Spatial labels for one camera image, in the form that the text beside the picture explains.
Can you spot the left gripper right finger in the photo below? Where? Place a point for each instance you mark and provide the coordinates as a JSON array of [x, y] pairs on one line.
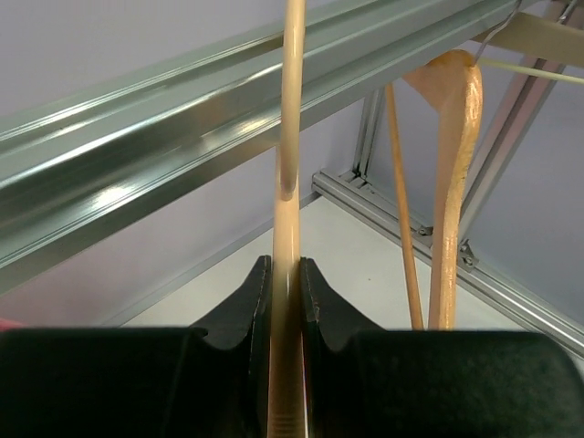
[[367, 381]]

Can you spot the light wooden hanger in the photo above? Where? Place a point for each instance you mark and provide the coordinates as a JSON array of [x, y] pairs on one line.
[[286, 413]]

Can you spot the orange wooden hanger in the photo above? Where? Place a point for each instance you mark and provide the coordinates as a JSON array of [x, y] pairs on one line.
[[452, 85]]

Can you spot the pale flat wooden hanger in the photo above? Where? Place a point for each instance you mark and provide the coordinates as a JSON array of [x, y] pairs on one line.
[[535, 37]]

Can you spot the aluminium hanging rail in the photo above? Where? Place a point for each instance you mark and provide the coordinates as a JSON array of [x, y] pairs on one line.
[[80, 169]]

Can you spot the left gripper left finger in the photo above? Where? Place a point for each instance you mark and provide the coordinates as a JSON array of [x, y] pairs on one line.
[[207, 379]]

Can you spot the dark pink t shirt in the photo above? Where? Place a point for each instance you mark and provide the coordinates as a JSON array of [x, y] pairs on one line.
[[6, 324]]

